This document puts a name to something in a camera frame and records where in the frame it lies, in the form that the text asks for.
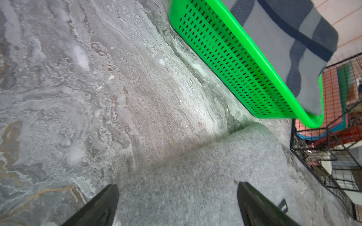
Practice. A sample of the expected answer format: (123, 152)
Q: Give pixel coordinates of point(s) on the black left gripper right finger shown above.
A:
(257, 210)

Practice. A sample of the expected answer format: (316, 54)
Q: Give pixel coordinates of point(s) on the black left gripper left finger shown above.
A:
(99, 211)

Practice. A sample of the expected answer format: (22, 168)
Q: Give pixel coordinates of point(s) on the grey felt mat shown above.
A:
(199, 188)

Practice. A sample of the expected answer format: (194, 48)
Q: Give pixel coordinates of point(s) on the grey navy striped scarf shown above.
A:
(295, 38)

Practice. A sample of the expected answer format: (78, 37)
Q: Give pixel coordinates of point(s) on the green plastic basket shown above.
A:
(219, 40)

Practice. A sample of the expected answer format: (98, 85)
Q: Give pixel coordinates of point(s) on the black wire grid organizer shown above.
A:
(333, 152)

